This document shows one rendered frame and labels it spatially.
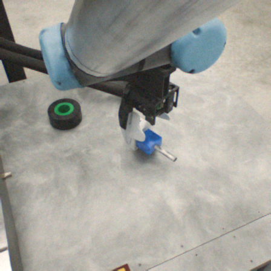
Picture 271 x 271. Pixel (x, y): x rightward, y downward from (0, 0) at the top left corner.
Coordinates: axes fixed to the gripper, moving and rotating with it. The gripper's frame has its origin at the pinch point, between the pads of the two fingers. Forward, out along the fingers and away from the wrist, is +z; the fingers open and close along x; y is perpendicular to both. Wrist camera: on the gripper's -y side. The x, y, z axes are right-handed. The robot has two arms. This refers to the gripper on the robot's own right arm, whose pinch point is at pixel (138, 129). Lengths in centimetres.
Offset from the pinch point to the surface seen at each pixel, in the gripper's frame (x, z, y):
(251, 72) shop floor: 158, 85, -33
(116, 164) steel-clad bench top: -8.0, 4.6, 0.8
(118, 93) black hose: 7.6, 2.1, -14.0
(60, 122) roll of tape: -9.6, 1.9, -16.3
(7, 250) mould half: -35.2, -4.4, 5.6
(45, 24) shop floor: 99, 84, -201
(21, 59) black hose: -5.6, -4.8, -35.7
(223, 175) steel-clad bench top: 5.5, 4.6, 19.8
